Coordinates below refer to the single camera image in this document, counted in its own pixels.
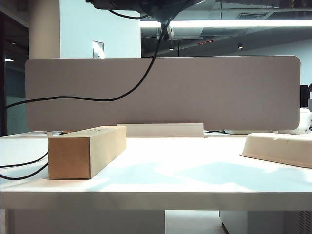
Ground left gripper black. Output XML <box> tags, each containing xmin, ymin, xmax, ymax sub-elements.
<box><xmin>85</xmin><ymin>0</ymin><xmax>172</xmax><ymax>26</ymax></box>

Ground black charging cable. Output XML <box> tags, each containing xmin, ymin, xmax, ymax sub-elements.
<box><xmin>0</xmin><ymin>23</ymin><xmax>174</xmax><ymax>180</ymax></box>

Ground long ceiling light strip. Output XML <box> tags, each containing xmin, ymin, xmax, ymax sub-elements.
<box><xmin>140</xmin><ymin>19</ymin><xmax>312</xmax><ymax>28</ymax></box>

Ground grey felt desk divider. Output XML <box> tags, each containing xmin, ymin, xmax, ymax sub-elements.
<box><xmin>25</xmin><ymin>55</ymin><xmax>301</xmax><ymax>134</ymax></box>

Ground black monitor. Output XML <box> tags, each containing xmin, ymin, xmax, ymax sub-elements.
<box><xmin>300</xmin><ymin>82</ymin><xmax>312</xmax><ymax>108</ymax></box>

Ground brown cardboard box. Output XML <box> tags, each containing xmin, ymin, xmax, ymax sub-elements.
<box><xmin>48</xmin><ymin>125</ymin><xmax>127</xmax><ymax>180</ymax></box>

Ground beige pulp tray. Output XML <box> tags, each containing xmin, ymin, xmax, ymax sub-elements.
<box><xmin>239</xmin><ymin>132</ymin><xmax>312</xmax><ymax>168</ymax></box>

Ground grey desk leg panel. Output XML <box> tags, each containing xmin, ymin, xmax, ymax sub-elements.
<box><xmin>7</xmin><ymin>210</ymin><xmax>166</xmax><ymax>234</ymax></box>

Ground framed wall poster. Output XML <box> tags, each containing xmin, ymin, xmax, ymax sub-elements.
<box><xmin>92</xmin><ymin>40</ymin><xmax>105</xmax><ymax>59</ymax></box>

